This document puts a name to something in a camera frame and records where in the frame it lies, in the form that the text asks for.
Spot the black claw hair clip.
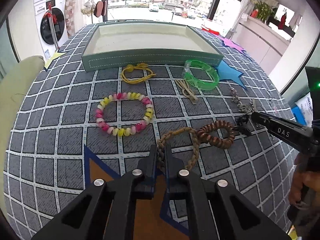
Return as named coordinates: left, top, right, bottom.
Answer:
left=233, top=114, right=252, bottom=137

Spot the brown spiral hair tie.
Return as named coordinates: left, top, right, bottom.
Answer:
left=197, top=120, right=236, bottom=150

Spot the silver chain bracelet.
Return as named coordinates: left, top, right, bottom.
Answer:
left=229, top=86, right=256, bottom=114

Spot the pink yellow beaded bracelet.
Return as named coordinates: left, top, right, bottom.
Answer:
left=95, top=91, right=154, bottom=137

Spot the brown braided bracelet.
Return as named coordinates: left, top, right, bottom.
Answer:
left=157, top=126, right=201, bottom=172

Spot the green translucent bangle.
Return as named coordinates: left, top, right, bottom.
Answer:
left=182, top=60, right=220, bottom=91

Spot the beige ribbon hair clip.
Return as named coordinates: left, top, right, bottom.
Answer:
left=175, top=80, right=199, bottom=105

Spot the yellow cord bracelet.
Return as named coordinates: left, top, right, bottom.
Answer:
left=120, top=63, right=156, bottom=85

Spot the green jewelry tray box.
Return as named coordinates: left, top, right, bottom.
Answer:
left=81, top=21, right=223, bottom=72

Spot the right hand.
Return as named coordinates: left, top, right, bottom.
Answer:
left=288, top=153, right=319, bottom=205

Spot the grey checked star rug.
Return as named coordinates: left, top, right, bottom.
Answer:
left=2, top=25, right=297, bottom=239

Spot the white low cabinet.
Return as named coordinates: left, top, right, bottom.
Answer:
left=226, top=14, right=290, bottom=74

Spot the potted green plant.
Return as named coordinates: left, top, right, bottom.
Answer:
left=251, top=0, right=276, bottom=24

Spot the light green sofa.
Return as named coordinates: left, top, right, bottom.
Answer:
left=0, top=56, right=44, bottom=214

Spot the slipper drying rack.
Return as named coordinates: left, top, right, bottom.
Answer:
left=80, top=0, right=107, bottom=22

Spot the white washing machine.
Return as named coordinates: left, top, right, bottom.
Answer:
left=34, top=0, right=68, bottom=59

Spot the red handled mop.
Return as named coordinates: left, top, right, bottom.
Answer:
left=44, top=2, right=60, bottom=51

